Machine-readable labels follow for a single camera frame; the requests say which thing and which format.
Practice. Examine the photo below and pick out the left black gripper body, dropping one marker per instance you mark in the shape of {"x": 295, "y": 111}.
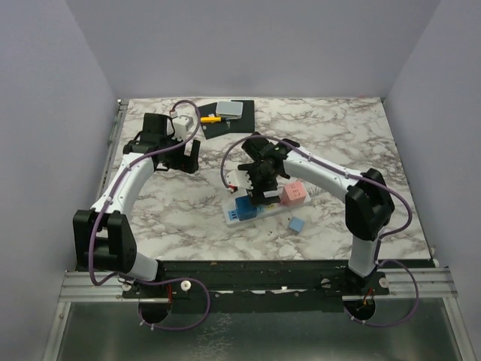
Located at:
{"x": 176, "y": 159}

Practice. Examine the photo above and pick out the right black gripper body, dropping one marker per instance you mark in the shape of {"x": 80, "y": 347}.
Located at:
{"x": 261, "y": 181}

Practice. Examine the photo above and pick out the pink cube socket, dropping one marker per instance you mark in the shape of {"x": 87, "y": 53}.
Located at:
{"x": 293, "y": 194}

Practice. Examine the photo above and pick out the dark blue cube socket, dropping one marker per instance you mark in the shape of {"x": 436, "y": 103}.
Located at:
{"x": 245, "y": 209}

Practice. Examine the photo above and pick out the white multicolour power strip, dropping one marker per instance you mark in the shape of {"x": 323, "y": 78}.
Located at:
{"x": 230, "y": 216}

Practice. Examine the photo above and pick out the light blue plug adapter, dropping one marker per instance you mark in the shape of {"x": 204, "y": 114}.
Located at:
{"x": 296, "y": 225}

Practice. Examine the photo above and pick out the white plug adapter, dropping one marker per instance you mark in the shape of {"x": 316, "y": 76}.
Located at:
{"x": 272, "y": 196}

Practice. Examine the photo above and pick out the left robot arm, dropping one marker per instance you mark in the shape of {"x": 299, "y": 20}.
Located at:
{"x": 104, "y": 240}

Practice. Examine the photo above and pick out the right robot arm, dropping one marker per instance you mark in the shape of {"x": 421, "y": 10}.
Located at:
{"x": 368, "y": 204}

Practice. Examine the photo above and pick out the black foam mat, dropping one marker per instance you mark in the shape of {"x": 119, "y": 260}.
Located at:
{"x": 244, "y": 125}

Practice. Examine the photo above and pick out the yellow utility knife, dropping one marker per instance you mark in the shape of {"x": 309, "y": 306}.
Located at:
{"x": 211, "y": 119}

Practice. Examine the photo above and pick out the grey white box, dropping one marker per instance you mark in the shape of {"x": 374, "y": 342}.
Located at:
{"x": 229, "y": 109}

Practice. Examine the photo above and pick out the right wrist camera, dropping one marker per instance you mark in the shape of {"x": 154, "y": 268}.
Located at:
{"x": 237, "y": 180}

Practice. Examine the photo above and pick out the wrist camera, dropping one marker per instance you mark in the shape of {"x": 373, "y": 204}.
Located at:
{"x": 181, "y": 125}
{"x": 237, "y": 180}

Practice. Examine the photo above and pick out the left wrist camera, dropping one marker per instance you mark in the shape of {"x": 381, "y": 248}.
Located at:
{"x": 181, "y": 125}

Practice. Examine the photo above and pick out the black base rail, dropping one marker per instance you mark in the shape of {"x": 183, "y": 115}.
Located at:
{"x": 256, "y": 287}

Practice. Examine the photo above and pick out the aluminium frame rail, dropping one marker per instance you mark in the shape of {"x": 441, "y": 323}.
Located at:
{"x": 426, "y": 283}

